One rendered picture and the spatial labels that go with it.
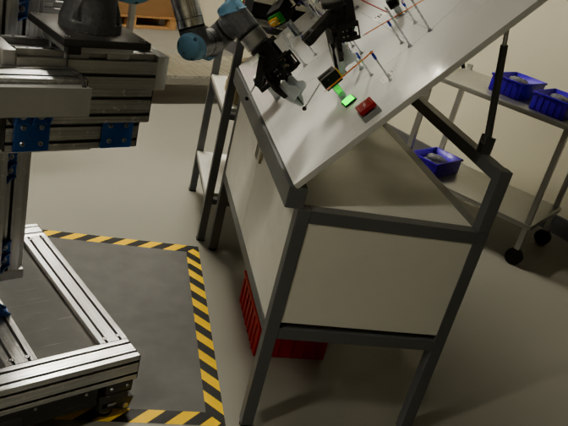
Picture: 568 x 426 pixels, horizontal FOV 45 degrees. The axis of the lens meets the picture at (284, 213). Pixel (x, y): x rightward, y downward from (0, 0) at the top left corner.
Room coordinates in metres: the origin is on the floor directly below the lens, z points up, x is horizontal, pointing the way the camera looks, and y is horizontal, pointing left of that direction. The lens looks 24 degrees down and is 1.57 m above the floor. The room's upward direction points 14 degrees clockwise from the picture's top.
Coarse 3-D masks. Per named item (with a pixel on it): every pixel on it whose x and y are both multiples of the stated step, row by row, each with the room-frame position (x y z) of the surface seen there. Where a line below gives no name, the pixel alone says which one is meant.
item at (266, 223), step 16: (256, 176) 2.28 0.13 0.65; (256, 192) 2.23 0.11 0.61; (272, 192) 2.04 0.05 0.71; (256, 208) 2.18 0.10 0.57; (272, 208) 1.99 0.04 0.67; (288, 208) 1.84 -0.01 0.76; (256, 224) 2.13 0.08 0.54; (272, 224) 1.95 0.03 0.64; (288, 224) 1.80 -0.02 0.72; (256, 240) 2.09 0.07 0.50; (272, 240) 1.91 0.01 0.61; (256, 256) 2.04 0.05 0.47; (272, 256) 1.87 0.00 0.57; (256, 272) 1.99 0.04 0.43; (272, 272) 1.83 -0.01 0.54; (272, 288) 1.79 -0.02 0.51
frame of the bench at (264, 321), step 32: (416, 160) 2.45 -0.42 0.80; (224, 192) 2.84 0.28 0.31; (448, 192) 2.19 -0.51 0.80; (320, 224) 1.77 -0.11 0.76; (352, 224) 1.80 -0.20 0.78; (384, 224) 1.82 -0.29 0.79; (416, 224) 1.86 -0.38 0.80; (448, 224) 1.92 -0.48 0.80; (288, 256) 1.75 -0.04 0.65; (256, 288) 1.95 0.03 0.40; (288, 288) 1.76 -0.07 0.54; (448, 320) 1.92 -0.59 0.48; (256, 352) 1.78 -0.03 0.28; (256, 384) 1.75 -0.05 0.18; (416, 384) 1.92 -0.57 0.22
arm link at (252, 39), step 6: (252, 30) 1.99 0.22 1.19; (258, 30) 2.00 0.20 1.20; (264, 30) 2.02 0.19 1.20; (246, 36) 1.98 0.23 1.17; (252, 36) 1.98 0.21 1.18; (258, 36) 1.99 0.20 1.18; (264, 36) 2.00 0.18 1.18; (246, 42) 1.99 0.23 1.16; (252, 42) 1.98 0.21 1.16; (258, 42) 1.98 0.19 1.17; (246, 48) 2.00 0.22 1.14; (252, 48) 1.98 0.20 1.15
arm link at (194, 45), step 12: (180, 0) 1.89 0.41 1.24; (192, 0) 1.90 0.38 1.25; (180, 12) 1.89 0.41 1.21; (192, 12) 1.90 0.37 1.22; (180, 24) 1.89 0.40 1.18; (192, 24) 1.89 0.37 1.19; (204, 24) 1.92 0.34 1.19; (180, 36) 1.87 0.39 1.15; (192, 36) 1.86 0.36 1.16; (204, 36) 1.90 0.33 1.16; (180, 48) 1.87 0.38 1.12; (192, 48) 1.86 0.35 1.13; (204, 48) 1.88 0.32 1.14; (192, 60) 1.87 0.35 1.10
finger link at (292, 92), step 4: (284, 84) 1.98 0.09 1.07; (288, 84) 1.98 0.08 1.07; (284, 88) 1.99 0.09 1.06; (288, 88) 1.98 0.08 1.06; (292, 88) 1.97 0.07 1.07; (296, 88) 1.97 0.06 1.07; (288, 92) 1.98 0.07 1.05; (292, 92) 1.98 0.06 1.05; (296, 92) 1.97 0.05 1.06; (288, 96) 1.98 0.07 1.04; (292, 96) 1.98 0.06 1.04; (296, 96) 1.98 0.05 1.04; (288, 100) 1.98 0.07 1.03; (292, 100) 1.98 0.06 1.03; (296, 100) 1.99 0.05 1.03; (296, 104) 1.99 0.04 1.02; (300, 104) 1.99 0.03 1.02
